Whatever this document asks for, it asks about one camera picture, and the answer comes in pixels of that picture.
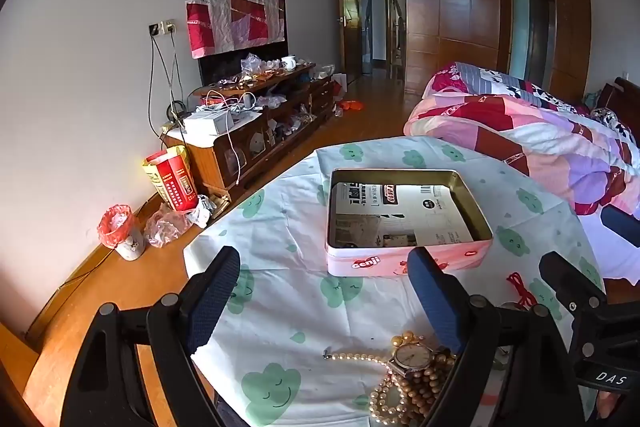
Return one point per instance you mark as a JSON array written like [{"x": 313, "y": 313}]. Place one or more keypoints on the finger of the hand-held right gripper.
[
  {"x": 622, "y": 224},
  {"x": 570, "y": 279}
]

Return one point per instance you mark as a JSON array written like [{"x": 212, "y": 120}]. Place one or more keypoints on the red and white cloth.
[{"x": 230, "y": 24}]

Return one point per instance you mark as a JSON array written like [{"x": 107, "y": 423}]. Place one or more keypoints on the clear plastic bag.
[{"x": 167, "y": 227}]

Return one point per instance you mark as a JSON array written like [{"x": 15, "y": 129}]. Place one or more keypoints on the green cloud print tablecloth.
[{"x": 300, "y": 267}]

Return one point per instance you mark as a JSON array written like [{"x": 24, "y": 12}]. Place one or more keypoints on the black television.
[{"x": 225, "y": 64}]

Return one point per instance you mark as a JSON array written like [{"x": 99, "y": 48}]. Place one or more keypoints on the wooden door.
[{"x": 349, "y": 22}]

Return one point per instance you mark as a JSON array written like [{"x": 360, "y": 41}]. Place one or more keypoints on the white box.
[{"x": 207, "y": 123}]

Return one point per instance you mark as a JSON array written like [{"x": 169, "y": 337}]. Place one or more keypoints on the trash bin with red bag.
[{"x": 120, "y": 229}]

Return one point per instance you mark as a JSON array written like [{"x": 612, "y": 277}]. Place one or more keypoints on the wall socket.
[{"x": 162, "y": 28}]

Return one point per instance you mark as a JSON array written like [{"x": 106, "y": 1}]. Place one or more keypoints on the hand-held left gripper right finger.
[{"x": 435, "y": 302}]

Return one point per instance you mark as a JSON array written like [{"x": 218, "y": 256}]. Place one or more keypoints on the pink tin box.
[{"x": 400, "y": 257}]

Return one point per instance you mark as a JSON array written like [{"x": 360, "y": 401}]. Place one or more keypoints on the person's right hand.
[{"x": 607, "y": 404}]

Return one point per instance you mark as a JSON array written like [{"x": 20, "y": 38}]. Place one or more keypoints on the wooden bed headboard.
[{"x": 617, "y": 94}]

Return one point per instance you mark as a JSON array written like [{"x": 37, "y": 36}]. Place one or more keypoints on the pink patchwork quilt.
[{"x": 525, "y": 127}]

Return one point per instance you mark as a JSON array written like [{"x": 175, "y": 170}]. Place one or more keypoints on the wooden tv cabinet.
[{"x": 280, "y": 117}]

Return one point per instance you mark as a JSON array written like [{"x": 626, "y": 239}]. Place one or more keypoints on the red and yellow bag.
[{"x": 172, "y": 179}]

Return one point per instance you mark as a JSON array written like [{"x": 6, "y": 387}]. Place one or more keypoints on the white paper bag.
[{"x": 340, "y": 84}]

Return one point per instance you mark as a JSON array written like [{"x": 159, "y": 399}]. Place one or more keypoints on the wooden wardrobe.
[{"x": 450, "y": 32}]

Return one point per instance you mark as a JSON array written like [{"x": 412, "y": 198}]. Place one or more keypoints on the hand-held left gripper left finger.
[{"x": 215, "y": 297}]

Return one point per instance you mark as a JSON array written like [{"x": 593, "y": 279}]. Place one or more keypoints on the white mug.
[{"x": 288, "y": 63}]

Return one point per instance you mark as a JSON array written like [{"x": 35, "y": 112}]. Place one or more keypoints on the orange item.
[{"x": 351, "y": 105}]

